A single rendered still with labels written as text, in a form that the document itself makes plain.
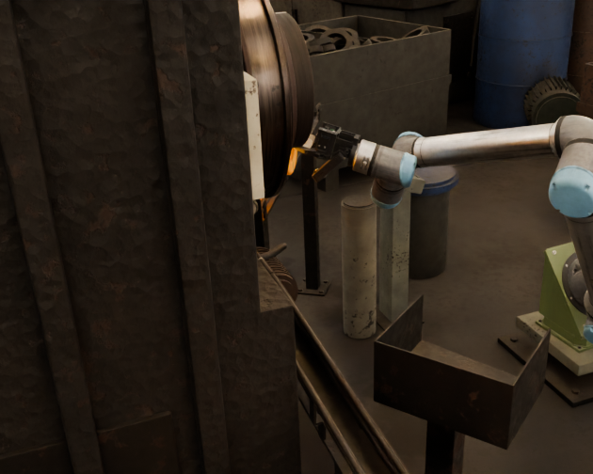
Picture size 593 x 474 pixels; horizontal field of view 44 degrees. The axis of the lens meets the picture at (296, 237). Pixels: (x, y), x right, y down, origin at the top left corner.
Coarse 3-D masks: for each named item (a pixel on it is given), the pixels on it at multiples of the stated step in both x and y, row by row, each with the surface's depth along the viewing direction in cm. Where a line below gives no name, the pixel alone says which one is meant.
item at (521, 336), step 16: (512, 336) 260; (528, 336) 259; (512, 352) 252; (528, 352) 250; (560, 368) 242; (560, 384) 234; (576, 384) 234; (592, 384) 233; (576, 400) 226; (592, 400) 228
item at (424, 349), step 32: (416, 320) 150; (384, 352) 135; (416, 352) 151; (448, 352) 151; (544, 352) 136; (384, 384) 138; (416, 384) 133; (448, 384) 129; (480, 384) 125; (512, 384) 122; (416, 416) 136; (448, 416) 132; (480, 416) 128; (512, 416) 125; (448, 448) 145
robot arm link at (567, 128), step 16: (512, 128) 192; (528, 128) 187; (544, 128) 184; (560, 128) 178; (576, 128) 175; (592, 128) 173; (400, 144) 215; (416, 144) 211; (432, 144) 207; (448, 144) 203; (464, 144) 199; (480, 144) 196; (496, 144) 192; (512, 144) 189; (528, 144) 186; (544, 144) 183; (560, 144) 178; (432, 160) 208; (448, 160) 204; (464, 160) 201; (480, 160) 198; (496, 160) 196; (512, 160) 194
